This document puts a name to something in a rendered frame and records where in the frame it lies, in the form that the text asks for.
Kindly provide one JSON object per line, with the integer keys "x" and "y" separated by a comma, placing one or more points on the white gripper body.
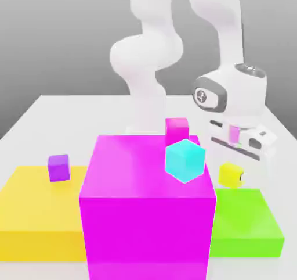
{"x": 246, "y": 156}

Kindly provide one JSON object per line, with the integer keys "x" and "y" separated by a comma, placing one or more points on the small yellow cube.
{"x": 228, "y": 175}

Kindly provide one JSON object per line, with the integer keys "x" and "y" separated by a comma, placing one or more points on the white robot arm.
{"x": 143, "y": 52}

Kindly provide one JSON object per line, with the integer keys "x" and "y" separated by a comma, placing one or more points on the small cyan cube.
{"x": 184, "y": 160}

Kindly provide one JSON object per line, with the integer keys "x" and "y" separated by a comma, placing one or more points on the small magenta cube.
{"x": 176, "y": 129}

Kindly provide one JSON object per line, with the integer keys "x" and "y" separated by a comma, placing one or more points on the small purple cube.
{"x": 59, "y": 168}

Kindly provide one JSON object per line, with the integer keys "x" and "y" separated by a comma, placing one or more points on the large green box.
{"x": 243, "y": 219}

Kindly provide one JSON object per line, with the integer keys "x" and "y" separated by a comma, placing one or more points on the large magenta box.
{"x": 143, "y": 215}

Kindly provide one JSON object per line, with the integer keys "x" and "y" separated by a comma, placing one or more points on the large yellow box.
{"x": 39, "y": 215}

